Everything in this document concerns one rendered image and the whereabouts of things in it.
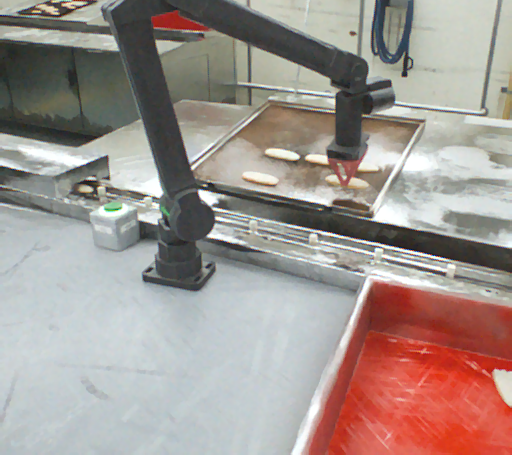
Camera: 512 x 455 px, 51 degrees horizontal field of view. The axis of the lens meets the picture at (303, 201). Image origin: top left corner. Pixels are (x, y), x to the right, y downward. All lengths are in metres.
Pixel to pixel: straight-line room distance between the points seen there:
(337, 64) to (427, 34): 3.70
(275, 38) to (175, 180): 0.30
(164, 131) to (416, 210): 0.56
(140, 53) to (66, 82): 3.55
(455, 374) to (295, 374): 0.24
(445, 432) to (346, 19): 4.36
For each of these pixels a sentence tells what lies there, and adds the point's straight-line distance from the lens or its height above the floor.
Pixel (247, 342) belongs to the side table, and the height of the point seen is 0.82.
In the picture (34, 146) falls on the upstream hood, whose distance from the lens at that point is 1.59.
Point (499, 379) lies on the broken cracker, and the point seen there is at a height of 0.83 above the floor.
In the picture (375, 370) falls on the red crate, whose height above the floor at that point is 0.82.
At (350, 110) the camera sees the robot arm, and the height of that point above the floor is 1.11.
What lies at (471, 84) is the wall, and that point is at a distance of 4.71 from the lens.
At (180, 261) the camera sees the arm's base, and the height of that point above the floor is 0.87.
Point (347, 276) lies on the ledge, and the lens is 1.00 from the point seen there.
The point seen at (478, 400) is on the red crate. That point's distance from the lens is 0.84.
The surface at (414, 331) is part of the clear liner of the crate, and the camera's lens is 0.90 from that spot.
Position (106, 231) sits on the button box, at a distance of 1.18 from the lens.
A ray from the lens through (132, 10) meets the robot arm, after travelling 0.87.
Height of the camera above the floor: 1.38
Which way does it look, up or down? 24 degrees down
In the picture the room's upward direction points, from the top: 2 degrees clockwise
